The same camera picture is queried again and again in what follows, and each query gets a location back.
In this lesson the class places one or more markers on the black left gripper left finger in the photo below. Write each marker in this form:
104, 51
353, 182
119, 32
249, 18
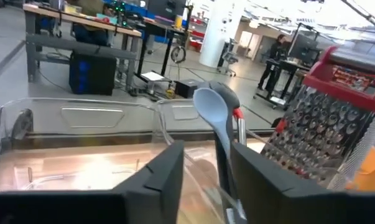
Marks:
150, 205

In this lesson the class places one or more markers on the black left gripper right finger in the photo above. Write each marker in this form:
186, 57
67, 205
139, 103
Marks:
268, 202

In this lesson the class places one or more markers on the blue-grey silicone spoon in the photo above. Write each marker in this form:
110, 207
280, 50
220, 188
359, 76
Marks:
210, 107

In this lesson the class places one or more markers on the red-trimmed steel box grater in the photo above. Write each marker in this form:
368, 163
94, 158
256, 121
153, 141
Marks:
317, 133

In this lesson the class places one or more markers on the yellow plastic bin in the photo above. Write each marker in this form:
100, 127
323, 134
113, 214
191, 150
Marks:
372, 174

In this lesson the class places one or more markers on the black floor box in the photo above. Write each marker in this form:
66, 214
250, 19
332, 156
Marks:
187, 88

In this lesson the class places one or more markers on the white flat floor panel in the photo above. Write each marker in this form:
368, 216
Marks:
153, 76

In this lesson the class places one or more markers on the black standing desk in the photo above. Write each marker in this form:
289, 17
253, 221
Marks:
286, 65

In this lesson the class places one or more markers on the black computer case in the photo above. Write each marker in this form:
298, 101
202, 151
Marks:
94, 74

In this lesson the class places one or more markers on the person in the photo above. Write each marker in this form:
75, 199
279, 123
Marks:
274, 53

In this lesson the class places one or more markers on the grey office chair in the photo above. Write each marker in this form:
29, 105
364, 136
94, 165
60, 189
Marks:
229, 57

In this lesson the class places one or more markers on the black monitor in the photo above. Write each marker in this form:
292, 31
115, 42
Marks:
303, 46

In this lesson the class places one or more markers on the grey-legged wooden workbench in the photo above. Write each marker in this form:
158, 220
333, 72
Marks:
81, 46

